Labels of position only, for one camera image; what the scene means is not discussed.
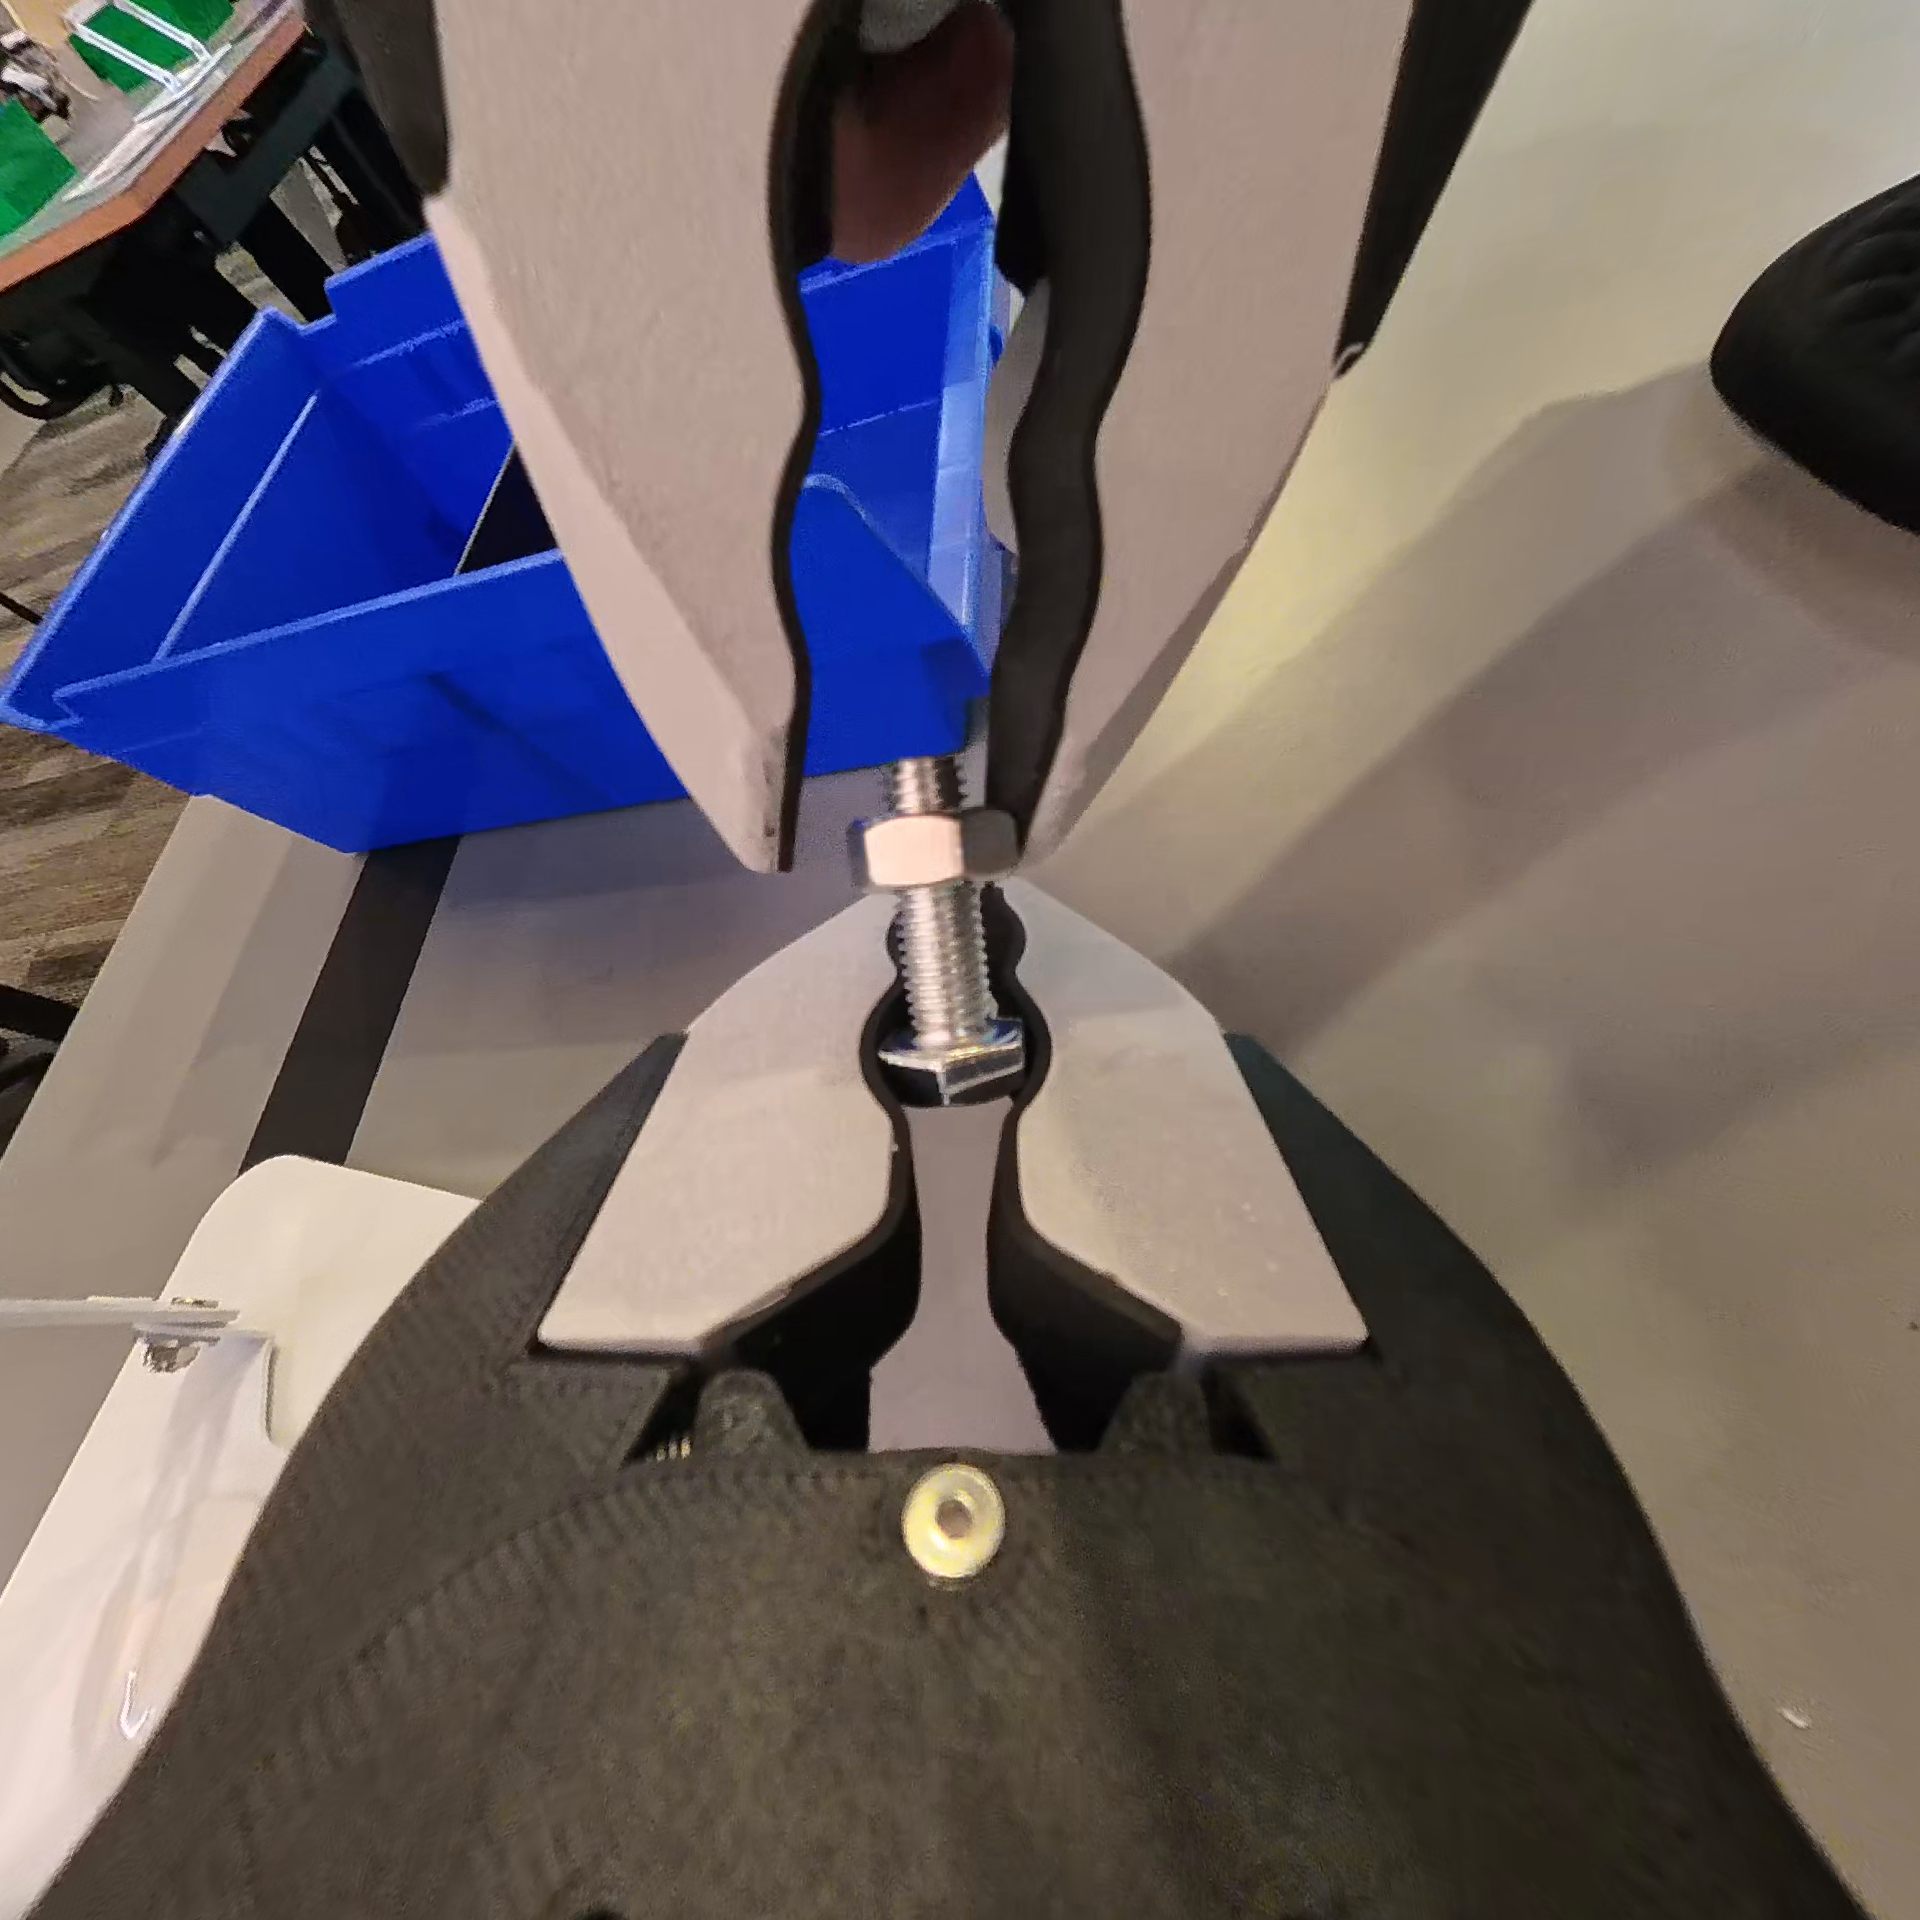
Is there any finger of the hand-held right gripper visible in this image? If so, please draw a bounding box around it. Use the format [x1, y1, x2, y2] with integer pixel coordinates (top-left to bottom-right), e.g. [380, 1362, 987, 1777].
[977, 0, 1415, 860]
[422, 0, 822, 875]

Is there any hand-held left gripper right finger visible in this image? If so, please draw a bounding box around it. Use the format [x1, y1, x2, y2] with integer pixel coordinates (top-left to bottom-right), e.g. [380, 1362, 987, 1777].
[987, 887, 1374, 1450]

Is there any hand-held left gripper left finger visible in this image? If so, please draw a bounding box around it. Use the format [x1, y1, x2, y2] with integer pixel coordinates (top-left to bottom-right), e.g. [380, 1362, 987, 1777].
[534, 908, 923, 1450]

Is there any silver hex bolt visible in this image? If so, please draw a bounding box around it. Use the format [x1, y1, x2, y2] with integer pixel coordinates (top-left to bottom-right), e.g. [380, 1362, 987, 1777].
[847, 755, 1040, 1108]

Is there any silver hex nut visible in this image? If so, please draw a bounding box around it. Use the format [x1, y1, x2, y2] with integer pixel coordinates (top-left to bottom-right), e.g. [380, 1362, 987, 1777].
[847, 810, 1024, 890]

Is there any blue plastic bin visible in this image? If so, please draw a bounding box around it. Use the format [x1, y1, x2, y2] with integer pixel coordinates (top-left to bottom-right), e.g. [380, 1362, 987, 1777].
[0, 171, 1009, 857]

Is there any person's right hand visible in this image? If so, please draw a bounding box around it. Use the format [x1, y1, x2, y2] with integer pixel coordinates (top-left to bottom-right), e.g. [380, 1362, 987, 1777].
[831, 0, 1017, 267]

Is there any black wrist rest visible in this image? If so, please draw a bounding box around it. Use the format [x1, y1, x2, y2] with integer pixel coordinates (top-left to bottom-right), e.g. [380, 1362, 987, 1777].
[1710, 187, 1920, 537]

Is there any wooden desk with green bins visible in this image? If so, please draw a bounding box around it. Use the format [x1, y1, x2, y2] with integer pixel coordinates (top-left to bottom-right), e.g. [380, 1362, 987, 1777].
[0, 0, 308, 298]

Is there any green bin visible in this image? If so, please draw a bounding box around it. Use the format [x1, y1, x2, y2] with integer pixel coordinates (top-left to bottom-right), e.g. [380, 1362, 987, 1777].
[0, 102, 80, 215]
[67, 0, 241, 84]

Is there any white metal stand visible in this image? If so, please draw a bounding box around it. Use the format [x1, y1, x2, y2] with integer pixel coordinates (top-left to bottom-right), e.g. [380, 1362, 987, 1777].
[0, 1153, 481, 1913]

